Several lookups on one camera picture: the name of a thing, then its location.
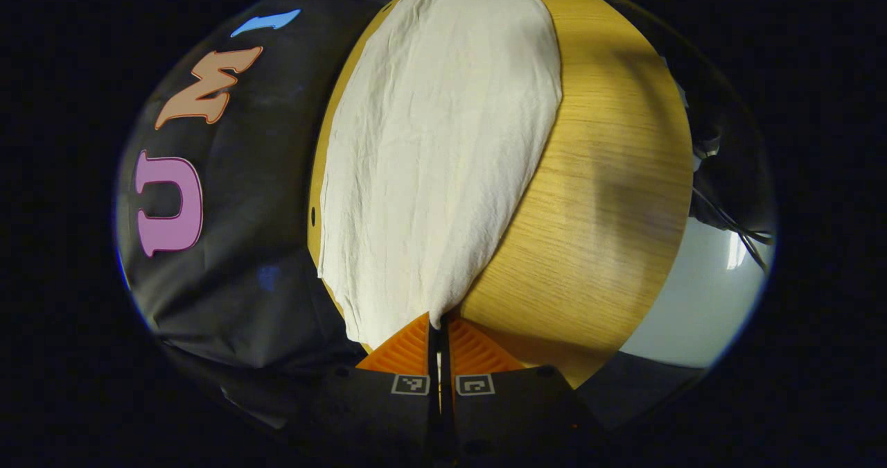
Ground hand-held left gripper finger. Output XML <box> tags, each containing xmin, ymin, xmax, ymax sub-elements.
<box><xmin>442</xmin><ymin>313</ymin><xmax>600</xmax><ymax>468</ymax></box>
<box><xmin>308</xmin><ymin>311</ymin><xmax>442</xmax><ymax>468</ymax></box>

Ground white jeans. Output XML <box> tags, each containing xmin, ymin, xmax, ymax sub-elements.
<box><xmin>317</xmin><ymin>0</ymin><xmax>563</xmax><ymax>351</ymax></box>

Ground black backdrop cloth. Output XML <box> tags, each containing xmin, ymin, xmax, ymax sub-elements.
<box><xmin>114</xmin><ymin>0</ymin><xmax>444</xmax><ymax>427</ymax></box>

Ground black cables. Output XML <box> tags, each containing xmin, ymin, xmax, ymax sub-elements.
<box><xmin>692</xmin><ymin>187</ymin><xmax>773</xmax><ymax>275</ymax></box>

